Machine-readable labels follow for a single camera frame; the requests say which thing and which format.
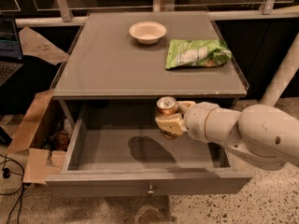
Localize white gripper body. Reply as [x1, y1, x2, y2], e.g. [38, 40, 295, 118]
[184, 102, 219, 144]

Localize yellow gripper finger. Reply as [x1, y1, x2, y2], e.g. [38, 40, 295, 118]
[155, 113, 187, 137]
[178, 101, 195, 114]

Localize orange La Croix can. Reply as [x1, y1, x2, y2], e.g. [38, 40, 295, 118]
[155, 96, 181, 140]

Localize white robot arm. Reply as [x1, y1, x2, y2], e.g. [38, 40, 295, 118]
[155, 96, 299, 171]

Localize metal drawer knob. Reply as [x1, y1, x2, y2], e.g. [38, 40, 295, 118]
[147, 184, 155, 196]

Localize open grey top drawer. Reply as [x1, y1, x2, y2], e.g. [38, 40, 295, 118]
[46, 105, 251, 197]

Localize green chip bag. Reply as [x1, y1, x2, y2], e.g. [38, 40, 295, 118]
[165, 39, 232, 70]

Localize white paper bowl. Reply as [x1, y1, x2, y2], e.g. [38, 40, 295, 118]
[129, 21, 166, 45]

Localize grey wooden cabinet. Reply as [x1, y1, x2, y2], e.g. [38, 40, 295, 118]
[53, 11, 249, 124]

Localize open cardboard box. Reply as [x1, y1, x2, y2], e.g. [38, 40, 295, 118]
[7, 89, 66, 184]

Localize brown cardboard sheet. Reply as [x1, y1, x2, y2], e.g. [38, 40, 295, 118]
[19, 27, 69, 65]

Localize black laptop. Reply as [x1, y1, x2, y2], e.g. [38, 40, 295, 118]
[0, 15, 23, 86]

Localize metal window frame rail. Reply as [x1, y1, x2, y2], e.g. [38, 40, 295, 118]
[17, 0, 298, 27]

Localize black cables on floor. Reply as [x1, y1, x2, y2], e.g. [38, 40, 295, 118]
[0, 152, 26, 224]

